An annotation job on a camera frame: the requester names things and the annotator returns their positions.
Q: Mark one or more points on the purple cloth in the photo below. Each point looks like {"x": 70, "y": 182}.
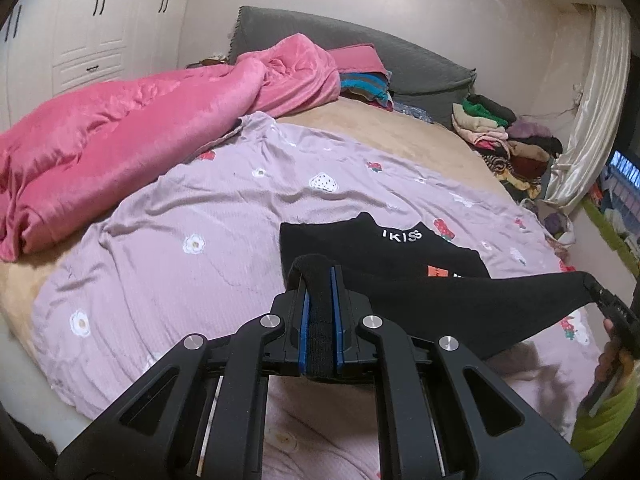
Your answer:
{"x": 559, "y": 225}

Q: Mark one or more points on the white wardrobe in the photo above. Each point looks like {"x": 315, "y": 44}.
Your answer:
{"x": 90, "y": 35}

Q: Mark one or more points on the green cluttered shelf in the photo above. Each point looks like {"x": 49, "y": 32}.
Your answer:
{"x": 617, "y": 200}

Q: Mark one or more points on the dark floral cloth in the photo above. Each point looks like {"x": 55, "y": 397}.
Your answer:
{"x": 412, "y": 112}

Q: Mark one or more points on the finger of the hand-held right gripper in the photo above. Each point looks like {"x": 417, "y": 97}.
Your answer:
{"x": 602, "y": 297}

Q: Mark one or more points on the person's right forearm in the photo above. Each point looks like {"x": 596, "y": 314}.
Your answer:
{"x": 607, "y": 425}

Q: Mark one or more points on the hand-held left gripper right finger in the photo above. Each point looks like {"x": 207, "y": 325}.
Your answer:
{"x": 339, "y": 330}

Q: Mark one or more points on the striped folded clothes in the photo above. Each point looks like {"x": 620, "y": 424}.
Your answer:
{"x": 365, "y": 90}

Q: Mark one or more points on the pink pillow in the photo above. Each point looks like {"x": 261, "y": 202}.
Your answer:
{"x": 357, "y": 57}

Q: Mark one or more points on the cream curtain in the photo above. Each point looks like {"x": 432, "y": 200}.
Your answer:
{"x": 595, "y": 110}

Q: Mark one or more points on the black sweater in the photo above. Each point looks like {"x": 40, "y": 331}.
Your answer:
{"x": 425, "y": 305}

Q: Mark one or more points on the pile of folded clothes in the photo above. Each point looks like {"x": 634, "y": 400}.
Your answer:
{"x": 500, "y": 135}

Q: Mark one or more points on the grey headboard cover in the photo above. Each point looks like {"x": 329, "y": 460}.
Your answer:
{"x": 400, "y": 60}

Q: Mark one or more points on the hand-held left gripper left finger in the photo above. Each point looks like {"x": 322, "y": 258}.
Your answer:
{"x": 304, "y": 330}

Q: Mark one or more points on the pink fleece blanket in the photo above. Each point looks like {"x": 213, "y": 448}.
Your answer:
{"x": 125, "y": 125}

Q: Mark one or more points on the person's right hand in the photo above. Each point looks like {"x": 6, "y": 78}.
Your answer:
{"x": 610, "y": 360}

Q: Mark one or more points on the lilac printed blanket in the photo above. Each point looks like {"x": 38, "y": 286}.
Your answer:
{"x": 200, "y": 210}

